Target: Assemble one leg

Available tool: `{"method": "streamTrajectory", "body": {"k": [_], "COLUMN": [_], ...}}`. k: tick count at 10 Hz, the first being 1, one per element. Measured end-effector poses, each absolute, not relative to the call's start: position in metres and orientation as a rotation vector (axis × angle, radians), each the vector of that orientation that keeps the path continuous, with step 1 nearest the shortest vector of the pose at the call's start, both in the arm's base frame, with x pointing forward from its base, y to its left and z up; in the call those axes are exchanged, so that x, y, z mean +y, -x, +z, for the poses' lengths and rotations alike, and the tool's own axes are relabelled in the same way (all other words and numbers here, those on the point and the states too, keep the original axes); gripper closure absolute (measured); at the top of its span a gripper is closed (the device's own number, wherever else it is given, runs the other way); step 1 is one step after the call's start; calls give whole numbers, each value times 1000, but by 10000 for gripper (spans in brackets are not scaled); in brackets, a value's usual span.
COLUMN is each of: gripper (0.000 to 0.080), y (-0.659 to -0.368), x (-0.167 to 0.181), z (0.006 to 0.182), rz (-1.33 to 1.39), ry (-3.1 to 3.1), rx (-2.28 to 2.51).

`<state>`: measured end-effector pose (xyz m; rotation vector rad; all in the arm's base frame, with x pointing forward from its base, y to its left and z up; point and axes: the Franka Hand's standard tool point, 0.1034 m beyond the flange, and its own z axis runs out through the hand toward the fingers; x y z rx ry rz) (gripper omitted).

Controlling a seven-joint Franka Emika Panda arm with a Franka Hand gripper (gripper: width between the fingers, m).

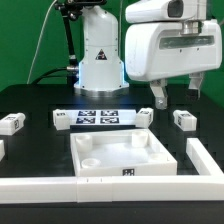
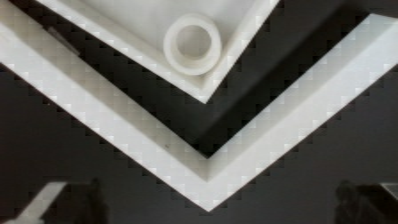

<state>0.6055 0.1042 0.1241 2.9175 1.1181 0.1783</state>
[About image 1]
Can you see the black camera stand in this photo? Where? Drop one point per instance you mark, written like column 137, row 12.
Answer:
column 71, row 10

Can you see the white marker tag strip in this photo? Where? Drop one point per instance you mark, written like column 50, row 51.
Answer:
column 102, row 117

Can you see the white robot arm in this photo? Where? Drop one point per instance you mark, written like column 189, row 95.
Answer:
column 101, row 71

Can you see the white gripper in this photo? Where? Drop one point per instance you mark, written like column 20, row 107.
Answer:
column 159, row 50

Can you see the white L-shaped obstacle fence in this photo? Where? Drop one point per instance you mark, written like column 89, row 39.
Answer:
column 208, row 184

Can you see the white square tabletop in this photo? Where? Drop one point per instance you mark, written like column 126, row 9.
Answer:
column 134, row 152

